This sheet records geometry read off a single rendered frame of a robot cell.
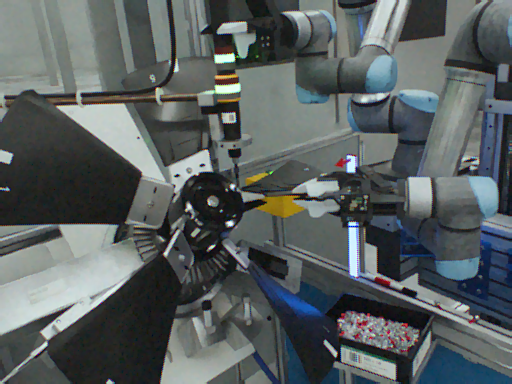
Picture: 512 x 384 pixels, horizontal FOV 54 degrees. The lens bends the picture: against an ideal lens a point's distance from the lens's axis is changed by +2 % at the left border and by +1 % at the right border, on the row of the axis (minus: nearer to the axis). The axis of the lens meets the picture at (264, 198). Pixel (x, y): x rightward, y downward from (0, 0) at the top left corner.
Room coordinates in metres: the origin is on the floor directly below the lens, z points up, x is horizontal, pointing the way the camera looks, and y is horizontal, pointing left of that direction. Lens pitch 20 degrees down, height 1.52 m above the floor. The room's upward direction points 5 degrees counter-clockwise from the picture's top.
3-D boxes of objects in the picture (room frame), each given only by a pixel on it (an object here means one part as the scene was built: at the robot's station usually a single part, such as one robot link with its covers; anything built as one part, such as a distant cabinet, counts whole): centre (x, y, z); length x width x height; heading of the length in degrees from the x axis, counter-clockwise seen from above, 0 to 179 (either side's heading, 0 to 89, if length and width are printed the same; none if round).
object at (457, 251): (0.85, -0.35, 1.08); 0.11 x 0.08 x 0.11; 12
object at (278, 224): (1.37, -0.04, 0.92); 0.03 x 0.03 x 0.12; 40
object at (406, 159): (1.46, -0.48, 1.09); 0.15 x 0.15 x 0.10
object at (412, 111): (1.47, -0.47, 1.20); 0.13 x 0.12 x 0.14; 60
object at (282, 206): (1.37, -0.04, 1.02); 0.16 x 0.10 x 0.11; 40
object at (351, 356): (0.91, -0.21, 0.85); 0.22 x 0.17 x 0.07; 55
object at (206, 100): (0.91, 0.06, 1.34); 0.09 x 0.07 x 0.10; 75
